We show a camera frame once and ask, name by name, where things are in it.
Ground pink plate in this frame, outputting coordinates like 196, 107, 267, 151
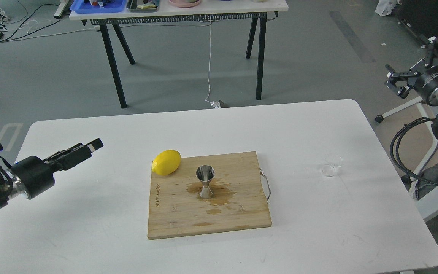
169, 0, 201, 8

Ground blue plastic tray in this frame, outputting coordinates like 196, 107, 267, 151
70, 0, 127, 14

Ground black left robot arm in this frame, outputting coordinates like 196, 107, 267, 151
0, 139, 103, 208

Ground steel double jigger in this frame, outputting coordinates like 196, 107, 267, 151
196, 165, 215, 199

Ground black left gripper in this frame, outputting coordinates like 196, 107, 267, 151
8, 138, 104, 200

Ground small clear glass cup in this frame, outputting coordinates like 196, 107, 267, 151
320, 154, 344, 177

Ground bamboo cutting board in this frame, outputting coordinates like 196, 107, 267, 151
147, 151, 272, 240

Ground white background table black legs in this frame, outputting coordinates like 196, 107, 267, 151
70, 0, 289, 109

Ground yellow lemon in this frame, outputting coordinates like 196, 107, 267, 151
151, 150, 181, 176

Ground white hanging cable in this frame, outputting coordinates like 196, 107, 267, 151
204, 21, 221, 109

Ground dark tray with items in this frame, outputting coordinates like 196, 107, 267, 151
125, 0, 160, 13

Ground white plastic bag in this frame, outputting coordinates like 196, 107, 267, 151
375, 0, 403, 17

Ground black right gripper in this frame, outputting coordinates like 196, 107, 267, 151
385, 35, 438, 106

